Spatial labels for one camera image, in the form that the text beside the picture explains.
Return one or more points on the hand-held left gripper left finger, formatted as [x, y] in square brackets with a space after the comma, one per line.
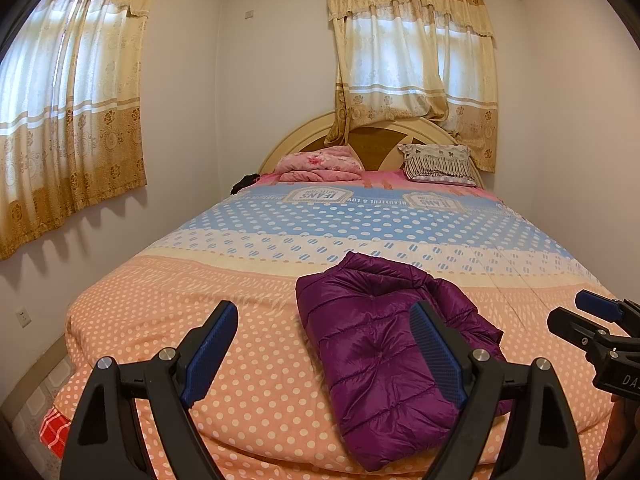
[212, 355]

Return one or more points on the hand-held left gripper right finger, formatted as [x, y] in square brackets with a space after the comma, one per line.
[437, 355]

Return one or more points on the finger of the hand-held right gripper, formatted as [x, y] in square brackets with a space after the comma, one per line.
[595, 304]
[570, 325]

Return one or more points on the purple puffer jacket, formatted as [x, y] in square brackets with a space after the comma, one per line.
[370, 340]

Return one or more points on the person's right hand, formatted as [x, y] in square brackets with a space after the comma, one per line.
[622, 435]

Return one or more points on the polka dot bedsheet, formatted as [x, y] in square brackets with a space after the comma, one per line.
[200, 270]

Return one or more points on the dark cloth beside bed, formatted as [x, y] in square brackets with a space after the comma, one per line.
[245, 182]

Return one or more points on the red checked under sheet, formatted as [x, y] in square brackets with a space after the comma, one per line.
[52, 432]

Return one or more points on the grey patterned pillow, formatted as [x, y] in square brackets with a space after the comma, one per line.
[437, 162]

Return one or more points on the cream wooden bed headboard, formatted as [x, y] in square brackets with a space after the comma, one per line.
[370, 147]

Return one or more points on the pink folded blanket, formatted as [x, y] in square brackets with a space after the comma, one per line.
[320, 162]

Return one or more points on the beige floral window curtain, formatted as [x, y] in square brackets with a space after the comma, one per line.
[400, 60]
[75, 110]

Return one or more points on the white wall socket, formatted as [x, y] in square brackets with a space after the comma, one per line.
[22, 316]

